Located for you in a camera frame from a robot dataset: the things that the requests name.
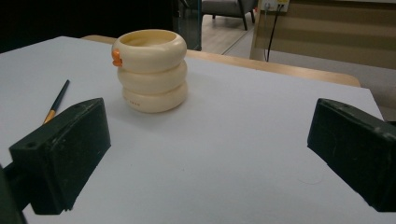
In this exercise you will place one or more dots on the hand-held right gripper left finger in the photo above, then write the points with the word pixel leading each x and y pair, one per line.
pixel 59 158

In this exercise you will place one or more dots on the wall power socket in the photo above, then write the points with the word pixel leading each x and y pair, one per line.
pixel 275 5

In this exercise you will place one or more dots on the cream ringed pen holder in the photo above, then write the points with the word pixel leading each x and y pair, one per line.
pixel 151 72

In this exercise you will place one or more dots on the dark pencil with orange end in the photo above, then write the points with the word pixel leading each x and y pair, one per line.
pixel 56 101

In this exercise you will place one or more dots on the grey armchair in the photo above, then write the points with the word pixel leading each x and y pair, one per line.
pixel 229 8

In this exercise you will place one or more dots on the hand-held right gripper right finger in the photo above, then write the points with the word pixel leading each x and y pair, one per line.
pixel 358 149

